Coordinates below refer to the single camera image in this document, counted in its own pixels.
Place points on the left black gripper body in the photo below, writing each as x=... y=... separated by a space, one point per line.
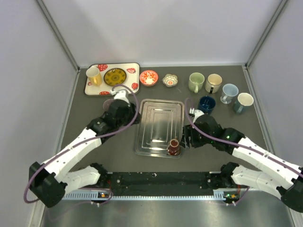
x=130 y=117

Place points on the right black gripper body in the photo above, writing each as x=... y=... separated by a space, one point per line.
x=197 y=141

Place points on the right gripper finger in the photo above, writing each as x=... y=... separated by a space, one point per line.
x=184 y=144
x=186 y=131

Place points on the dark red brown mug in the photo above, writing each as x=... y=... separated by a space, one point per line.
x=173 y=148

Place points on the lilac mug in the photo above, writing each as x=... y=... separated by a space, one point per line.
x=107 y=104

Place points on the dark blue mug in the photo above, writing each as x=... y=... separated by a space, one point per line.
x=206 y=104

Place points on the light green mug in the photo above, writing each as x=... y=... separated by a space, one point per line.
x=195 y=82

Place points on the cream speckled mug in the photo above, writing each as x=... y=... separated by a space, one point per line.
x=213 y=83

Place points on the pale blue footed mug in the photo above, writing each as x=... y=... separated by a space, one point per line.
x=229 y=91

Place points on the grey blue mug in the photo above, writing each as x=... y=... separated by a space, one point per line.
x=243 y=102

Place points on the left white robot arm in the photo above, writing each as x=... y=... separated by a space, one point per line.
x=51 y=180

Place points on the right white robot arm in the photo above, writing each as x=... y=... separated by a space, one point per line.
x=274 y=175

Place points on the yellow mug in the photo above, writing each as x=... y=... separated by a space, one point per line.
x=94 y=76

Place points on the metal tray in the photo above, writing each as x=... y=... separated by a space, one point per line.
x=161 y=121

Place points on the yellow patterned plate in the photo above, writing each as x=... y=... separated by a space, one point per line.
x=115 y=76

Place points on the red patterned bowl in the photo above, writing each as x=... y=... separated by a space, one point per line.
x=148 y=78

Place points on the strawberry pattern tray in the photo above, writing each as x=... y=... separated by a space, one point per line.
x=132 y=81

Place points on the small flower shaped bowl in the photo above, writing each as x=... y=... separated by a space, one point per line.
x=170 y=80

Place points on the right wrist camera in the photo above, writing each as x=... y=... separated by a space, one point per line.
x=195 y=114

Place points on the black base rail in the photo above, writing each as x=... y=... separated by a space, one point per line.
x=163 y=183

